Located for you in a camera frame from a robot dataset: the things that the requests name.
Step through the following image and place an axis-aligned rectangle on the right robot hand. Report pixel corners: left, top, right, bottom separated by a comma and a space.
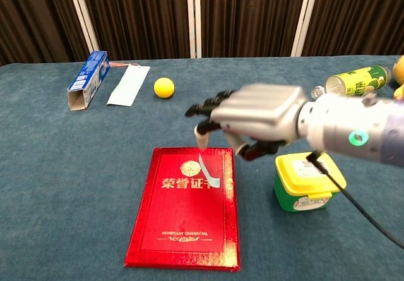
184, 83, 309, 162

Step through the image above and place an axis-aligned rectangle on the red certificate booklet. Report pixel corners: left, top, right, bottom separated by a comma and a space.
124, 146, 241, 272

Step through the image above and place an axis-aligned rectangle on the yellow lidded green container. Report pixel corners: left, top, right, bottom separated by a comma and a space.
273, 151, 347, 213

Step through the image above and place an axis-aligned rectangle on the dark pleated screen panel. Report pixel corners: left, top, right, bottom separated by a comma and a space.
290, 0, 404, 57
194, 0, 319, 58
0, 0, 98, 66
66, 0, 196, 63

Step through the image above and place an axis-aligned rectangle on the yellow ball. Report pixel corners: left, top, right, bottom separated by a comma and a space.
153, 77, 175, 99

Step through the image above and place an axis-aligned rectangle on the green label plastic bottle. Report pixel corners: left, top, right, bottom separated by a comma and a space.
311, 65, 392, 100

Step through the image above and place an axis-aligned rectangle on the yellow plush duck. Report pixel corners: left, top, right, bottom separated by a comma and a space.
392, 54, 404, 99

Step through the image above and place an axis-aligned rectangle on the blue cardboard box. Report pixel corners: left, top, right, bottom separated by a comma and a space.
66, 50, 111, 111

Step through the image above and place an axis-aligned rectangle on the teal table cloth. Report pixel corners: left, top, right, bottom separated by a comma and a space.
0, 55, 404, 281

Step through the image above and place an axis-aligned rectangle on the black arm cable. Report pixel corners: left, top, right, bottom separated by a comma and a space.
306, 150, 404, 249

